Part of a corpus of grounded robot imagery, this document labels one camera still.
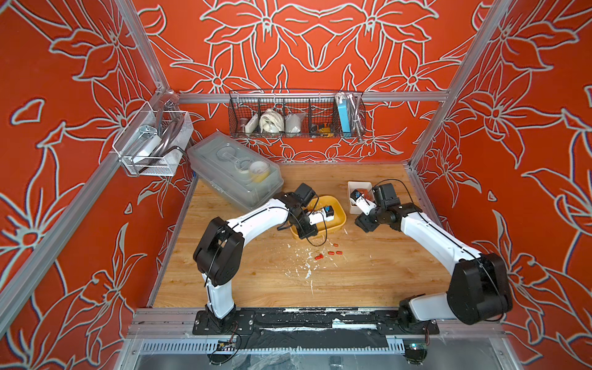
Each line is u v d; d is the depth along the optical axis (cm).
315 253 89
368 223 78
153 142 71
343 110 84
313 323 74
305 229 76
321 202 103
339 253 88
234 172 97
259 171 95
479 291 41
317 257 88
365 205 77
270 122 88
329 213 76
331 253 88
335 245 91
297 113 96
